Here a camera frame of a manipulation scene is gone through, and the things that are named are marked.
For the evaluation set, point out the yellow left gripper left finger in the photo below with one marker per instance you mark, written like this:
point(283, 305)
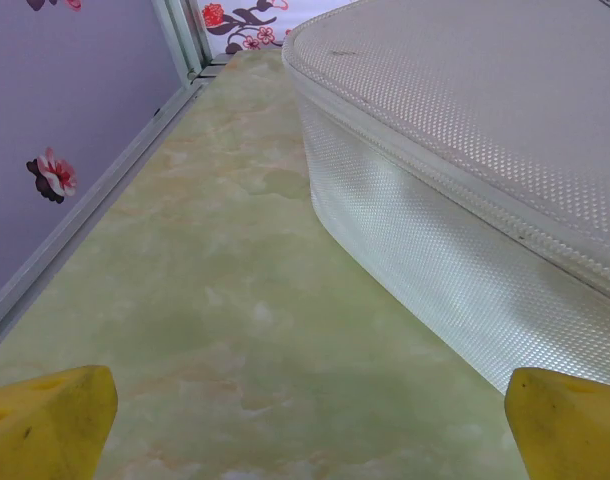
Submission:
point(45, 425)

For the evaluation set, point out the aluminium frame post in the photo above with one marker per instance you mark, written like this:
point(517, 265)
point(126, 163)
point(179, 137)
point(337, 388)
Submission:
point(180, 35)

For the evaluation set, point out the white zippered case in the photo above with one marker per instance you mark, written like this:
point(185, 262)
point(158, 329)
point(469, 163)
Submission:
point(460, 125)

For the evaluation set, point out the aluminium frame rail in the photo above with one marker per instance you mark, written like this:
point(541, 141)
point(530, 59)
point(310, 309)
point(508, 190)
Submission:
point(85, 210)

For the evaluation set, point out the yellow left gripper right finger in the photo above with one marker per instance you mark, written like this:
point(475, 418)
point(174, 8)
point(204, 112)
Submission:
point(565, 430)

